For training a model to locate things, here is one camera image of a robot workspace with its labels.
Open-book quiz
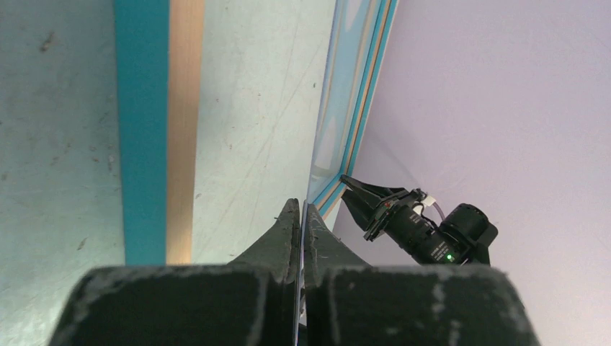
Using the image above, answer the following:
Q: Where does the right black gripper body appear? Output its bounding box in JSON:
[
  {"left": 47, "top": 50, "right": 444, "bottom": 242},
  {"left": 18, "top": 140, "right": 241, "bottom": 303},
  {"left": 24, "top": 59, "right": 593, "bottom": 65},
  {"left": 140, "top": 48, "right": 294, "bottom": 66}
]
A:
[{"left": 364, "top": 191, "right": 461, "bottom": 265}]

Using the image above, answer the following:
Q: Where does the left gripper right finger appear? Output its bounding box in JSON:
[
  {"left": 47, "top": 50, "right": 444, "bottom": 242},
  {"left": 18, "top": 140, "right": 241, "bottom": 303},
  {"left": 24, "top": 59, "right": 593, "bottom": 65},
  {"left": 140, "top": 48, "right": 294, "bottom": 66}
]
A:
[{"left": 303, "top": 205, "right": 539, "bottom": 345}]

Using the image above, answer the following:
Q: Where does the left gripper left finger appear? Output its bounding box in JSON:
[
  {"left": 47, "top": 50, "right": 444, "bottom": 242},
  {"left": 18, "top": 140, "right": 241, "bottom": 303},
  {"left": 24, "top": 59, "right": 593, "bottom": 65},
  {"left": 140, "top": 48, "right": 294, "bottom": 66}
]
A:
[{"left": 50, "top": 198, "right": 300, "bottom": 345}]

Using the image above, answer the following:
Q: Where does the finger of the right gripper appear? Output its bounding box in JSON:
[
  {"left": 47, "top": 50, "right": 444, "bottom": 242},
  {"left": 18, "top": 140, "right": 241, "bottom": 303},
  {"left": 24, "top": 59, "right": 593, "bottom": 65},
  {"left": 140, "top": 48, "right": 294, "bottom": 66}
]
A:
[
  {"left": 342, "top": 190, "right": 382, "bottom": 234},
  {"left": 339, "top": 174, "right": 406, "bottom": 200}
]

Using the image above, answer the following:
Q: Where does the wooden picture frame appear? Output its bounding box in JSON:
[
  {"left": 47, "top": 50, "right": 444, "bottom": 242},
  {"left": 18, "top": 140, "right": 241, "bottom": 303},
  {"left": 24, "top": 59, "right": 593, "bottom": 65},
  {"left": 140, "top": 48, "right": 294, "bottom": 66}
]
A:
[{"left": 114, "top": 1, "right": 397, "bottom": 265}]

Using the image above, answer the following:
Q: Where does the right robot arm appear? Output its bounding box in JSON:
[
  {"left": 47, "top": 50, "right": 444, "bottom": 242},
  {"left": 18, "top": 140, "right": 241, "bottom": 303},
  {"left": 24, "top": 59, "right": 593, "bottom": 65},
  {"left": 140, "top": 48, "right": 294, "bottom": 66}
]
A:
[{"left": 340, "top": 174, "right": 499, "bottom": 265}]

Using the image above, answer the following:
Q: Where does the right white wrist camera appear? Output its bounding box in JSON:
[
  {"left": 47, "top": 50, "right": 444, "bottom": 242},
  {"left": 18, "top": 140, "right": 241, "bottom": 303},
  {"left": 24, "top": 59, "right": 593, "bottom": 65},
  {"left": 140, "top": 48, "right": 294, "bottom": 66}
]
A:
[{"left": 412, "top": 195, "right": 437, "bottom": 215}]

